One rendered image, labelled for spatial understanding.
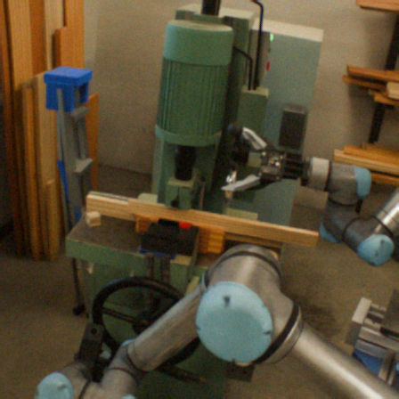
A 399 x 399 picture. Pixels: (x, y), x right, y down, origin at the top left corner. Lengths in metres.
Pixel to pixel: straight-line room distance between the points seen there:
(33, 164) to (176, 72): 1.58
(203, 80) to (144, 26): 2.54
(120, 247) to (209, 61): 0.56
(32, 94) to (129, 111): 1.45
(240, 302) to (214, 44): 0.74
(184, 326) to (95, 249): 0.56
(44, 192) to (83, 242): 1.40
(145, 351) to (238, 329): 0.35
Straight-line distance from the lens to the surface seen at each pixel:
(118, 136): 4.11
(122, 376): 1.11
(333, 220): 1.29
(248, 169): 1.63
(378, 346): 1.62
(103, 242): 1.50
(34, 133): 2.77
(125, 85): 3.98
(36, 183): 2.86
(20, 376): 2.38
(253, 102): 1.59
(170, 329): 1.02
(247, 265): 0.83
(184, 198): 1.48
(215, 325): 0.78
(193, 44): 1.31
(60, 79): 2.21
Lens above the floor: 1.68
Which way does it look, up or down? 26 degrees down
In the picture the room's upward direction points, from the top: 7 degrees clockwise
